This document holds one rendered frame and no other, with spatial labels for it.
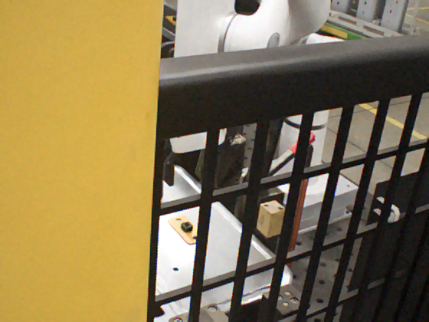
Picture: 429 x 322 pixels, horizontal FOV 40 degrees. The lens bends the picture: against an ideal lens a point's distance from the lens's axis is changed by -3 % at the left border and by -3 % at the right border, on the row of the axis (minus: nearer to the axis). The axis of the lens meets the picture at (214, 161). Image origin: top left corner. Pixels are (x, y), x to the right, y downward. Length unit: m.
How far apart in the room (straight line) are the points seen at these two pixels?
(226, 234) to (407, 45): 0.82
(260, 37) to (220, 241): 0.39
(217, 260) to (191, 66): 0.81
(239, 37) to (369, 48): 0.58
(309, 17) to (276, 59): 1.14
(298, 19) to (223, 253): 0.61
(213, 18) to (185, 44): 0.06
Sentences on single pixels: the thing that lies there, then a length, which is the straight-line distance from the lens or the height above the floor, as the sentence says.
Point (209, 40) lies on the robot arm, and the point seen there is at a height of 1.37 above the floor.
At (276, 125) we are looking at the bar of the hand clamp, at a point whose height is 1.19.
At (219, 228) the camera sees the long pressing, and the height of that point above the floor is 1.00.
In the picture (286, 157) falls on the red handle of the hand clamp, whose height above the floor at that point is 1.11.
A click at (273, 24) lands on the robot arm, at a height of 1.40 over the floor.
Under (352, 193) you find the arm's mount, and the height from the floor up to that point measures 0.78.
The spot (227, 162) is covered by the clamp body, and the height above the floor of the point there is 1.02.
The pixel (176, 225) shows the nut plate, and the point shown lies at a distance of 1.08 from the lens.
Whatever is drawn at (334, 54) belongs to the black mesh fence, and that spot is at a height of 1.55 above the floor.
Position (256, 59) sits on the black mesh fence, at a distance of 0.24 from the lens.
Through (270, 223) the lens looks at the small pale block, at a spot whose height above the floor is 1.04.
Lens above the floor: 1.62
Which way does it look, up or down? 29 degrees down
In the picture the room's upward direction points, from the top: 6 degrees clockwise
